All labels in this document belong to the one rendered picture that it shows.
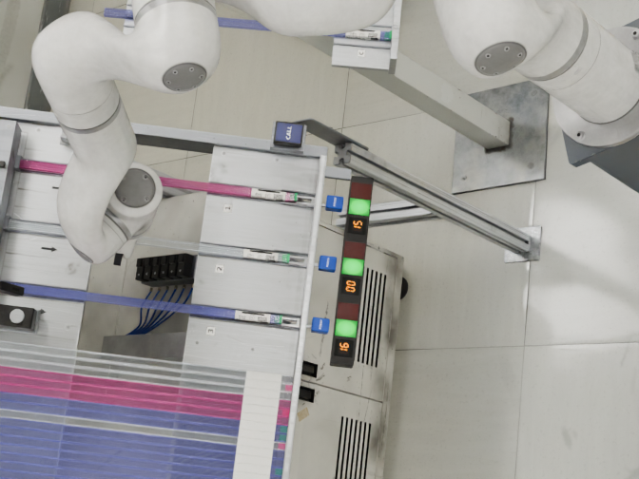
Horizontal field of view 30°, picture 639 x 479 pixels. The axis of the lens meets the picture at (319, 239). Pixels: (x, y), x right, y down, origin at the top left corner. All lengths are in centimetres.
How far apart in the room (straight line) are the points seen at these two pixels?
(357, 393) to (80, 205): 109
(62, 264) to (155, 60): 76
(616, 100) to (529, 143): 100
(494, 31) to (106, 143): 54
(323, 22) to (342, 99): 171
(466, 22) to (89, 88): 48
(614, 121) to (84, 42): 79
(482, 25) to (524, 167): 130
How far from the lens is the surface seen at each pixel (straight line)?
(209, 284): 207
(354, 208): 212
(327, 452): 257
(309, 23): 148
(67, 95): 155
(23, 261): 211
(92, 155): 166
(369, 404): 268
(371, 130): 308
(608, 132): 182
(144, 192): 178
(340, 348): 206
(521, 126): 279
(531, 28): 150
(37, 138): 217
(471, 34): 148
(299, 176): 212
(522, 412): 261
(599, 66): 171
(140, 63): 142
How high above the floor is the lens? 220
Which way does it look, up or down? 46 degrees down
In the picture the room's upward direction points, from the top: 67 degrees counter-clockwise
